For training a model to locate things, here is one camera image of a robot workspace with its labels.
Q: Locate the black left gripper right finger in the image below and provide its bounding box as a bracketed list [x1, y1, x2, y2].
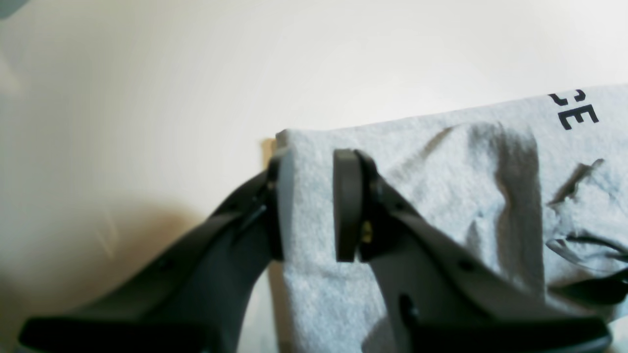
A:
[333, 149, 612, 353]

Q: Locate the grey T-shirt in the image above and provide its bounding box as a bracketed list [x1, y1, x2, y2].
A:
[277, 84, 628, 353]

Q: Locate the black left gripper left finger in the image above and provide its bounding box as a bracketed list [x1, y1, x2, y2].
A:
[19, 150, 286, 353]

